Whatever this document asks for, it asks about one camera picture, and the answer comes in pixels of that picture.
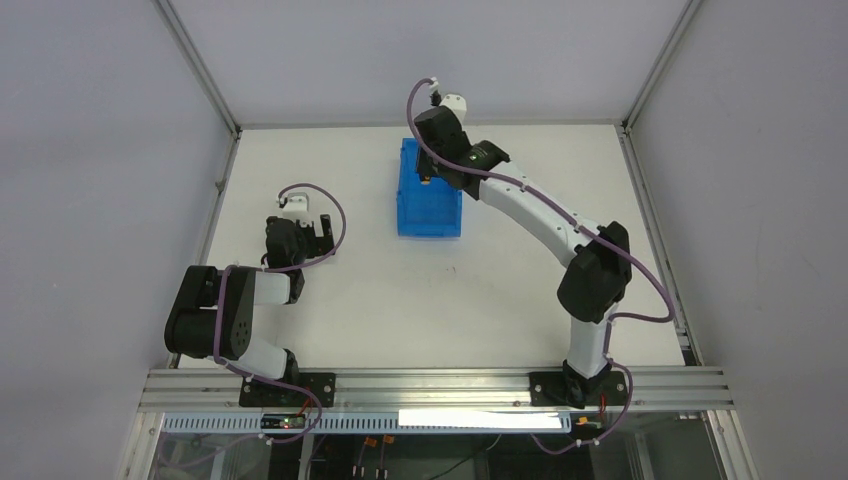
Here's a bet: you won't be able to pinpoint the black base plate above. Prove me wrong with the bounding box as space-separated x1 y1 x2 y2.
238 371 337 408
528 371 630 409

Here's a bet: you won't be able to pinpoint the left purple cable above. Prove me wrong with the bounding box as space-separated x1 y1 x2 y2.
211 183 348 445

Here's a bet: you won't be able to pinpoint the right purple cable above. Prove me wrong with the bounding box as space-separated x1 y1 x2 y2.
405 78 677 457

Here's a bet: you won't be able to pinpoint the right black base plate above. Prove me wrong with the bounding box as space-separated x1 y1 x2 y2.
528 371 630 409

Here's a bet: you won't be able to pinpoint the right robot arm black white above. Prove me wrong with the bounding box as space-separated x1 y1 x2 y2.
411 106 632 408

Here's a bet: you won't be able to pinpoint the purple cable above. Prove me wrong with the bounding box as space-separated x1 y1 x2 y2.
405 78 677 457
211 183 348 445

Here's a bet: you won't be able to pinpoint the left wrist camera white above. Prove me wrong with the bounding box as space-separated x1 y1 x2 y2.
278 192 311 223

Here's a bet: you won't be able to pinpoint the blue plastic bin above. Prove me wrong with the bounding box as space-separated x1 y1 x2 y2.
396 138 463 239

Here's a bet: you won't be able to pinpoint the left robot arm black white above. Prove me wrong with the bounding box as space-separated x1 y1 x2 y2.
164 214 336 385

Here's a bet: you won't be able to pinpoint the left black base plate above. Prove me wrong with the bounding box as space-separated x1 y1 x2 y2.
238 371 337 408

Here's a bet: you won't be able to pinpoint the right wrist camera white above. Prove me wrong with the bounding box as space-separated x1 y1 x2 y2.
429 77 468 123

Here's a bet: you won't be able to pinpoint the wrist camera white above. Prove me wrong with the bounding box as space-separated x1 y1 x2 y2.
429 77 468 123
278 192 311 223

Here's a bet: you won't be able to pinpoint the small circuit board with LEDs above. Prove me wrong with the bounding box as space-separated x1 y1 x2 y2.
260 414 307 431

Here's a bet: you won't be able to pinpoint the slotted white cable duct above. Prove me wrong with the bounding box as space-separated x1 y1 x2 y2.
162 409 572 435

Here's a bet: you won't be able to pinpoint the aluminium frame rail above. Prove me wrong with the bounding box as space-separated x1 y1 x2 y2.
138 366 735 413

